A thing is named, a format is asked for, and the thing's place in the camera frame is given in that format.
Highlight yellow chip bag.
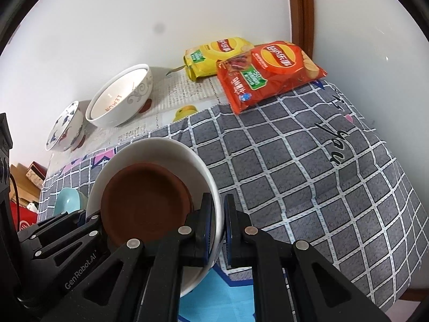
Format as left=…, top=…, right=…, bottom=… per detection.
left=183, top=37, right=256, bottom=82

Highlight plain white bowl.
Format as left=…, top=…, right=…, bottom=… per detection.
left=85, top=137, right=223, bottom=298

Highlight teal plate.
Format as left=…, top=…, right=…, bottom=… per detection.
left=54, top=188, right=89, bottom=216

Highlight red chip bag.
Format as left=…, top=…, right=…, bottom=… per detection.
left=216, top=40, right=328, bottom=115

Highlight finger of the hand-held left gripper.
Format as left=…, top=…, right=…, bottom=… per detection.
left=18, top=209, right=86, bottom=239
left=32, top=213, right=108, bottom=260

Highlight fruit printed tablecloth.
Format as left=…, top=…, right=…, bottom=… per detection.
left=45, top=65, right=232, bottom=177

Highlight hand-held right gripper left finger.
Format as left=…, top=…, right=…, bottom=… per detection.
left=47, top=193, right=215, bottom=322

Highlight blue floral patterned bowl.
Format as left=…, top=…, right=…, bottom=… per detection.
left=45, top=101, right=86, bottom=152

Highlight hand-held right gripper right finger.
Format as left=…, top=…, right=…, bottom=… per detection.
left=224, top=193, right=379, bottom=322

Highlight small brown bowl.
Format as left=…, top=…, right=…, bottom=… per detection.
left=101, top=163, right=194, bottom=247

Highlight grey checked cloth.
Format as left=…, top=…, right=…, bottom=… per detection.
left=37, top=80, right=424, bottom=312

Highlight red box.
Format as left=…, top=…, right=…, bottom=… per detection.
left=10, top=201, right=40, bottom=233

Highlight brown cardboard box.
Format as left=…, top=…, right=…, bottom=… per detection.
left=10, top=164, right=36, bottom=207

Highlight brown wooden door frame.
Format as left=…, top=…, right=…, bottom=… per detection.
left=285, top=0, right=316, bottom=61

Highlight large grey swirl bowl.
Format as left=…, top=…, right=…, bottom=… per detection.
left=85, top=64, right=154, bottom=128

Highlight patterned gift box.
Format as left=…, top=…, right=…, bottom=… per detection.
left=26, top=161, right=46, bottom=189

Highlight white bowl with orange print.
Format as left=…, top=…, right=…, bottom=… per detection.
left=90, top=66, right=150, bottom=119

